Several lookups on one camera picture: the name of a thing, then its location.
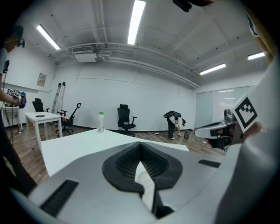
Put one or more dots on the white side table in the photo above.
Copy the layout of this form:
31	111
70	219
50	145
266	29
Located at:
11	108

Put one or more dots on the framed wall notice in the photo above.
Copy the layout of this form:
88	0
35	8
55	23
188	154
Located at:
41	79

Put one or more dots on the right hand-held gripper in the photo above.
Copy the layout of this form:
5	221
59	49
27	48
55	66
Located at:
245	111

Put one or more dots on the small white table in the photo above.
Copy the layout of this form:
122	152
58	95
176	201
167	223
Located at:
51	117

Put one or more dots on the black mesh bin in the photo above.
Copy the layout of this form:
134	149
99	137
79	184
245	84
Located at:
186	135

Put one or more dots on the frosted glass partition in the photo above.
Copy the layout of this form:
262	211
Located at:
203	109

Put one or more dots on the person's right forearm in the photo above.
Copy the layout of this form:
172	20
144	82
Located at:
253	130

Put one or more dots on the black head-worn camera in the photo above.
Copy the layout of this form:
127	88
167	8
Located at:
182	5

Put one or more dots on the white bottle with green cap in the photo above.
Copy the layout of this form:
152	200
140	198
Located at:
100	122

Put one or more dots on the person's mustard shirt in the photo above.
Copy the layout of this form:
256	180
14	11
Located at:
262	39

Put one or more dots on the black high-back office chair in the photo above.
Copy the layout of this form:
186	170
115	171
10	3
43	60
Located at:
123	116

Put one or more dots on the ceiling light strip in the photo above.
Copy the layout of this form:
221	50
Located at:
136	22
256	56
212	68
48	37

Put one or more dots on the black tablet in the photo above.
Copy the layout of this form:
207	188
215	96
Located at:
40	116

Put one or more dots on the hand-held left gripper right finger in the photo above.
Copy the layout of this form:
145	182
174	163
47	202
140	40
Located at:
197	175

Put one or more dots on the white ceiling air conditioner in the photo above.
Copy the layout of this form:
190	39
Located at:
84	54

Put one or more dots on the white ceiling pipes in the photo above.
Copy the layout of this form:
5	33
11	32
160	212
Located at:
142	63

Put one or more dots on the white patterned box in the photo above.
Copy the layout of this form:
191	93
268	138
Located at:
126	123

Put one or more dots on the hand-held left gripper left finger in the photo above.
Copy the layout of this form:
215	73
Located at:
87	197

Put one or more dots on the folded aluminium ladder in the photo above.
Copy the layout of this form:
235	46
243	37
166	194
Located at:
58	98

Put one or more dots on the large white table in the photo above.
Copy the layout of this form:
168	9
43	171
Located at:
87	144

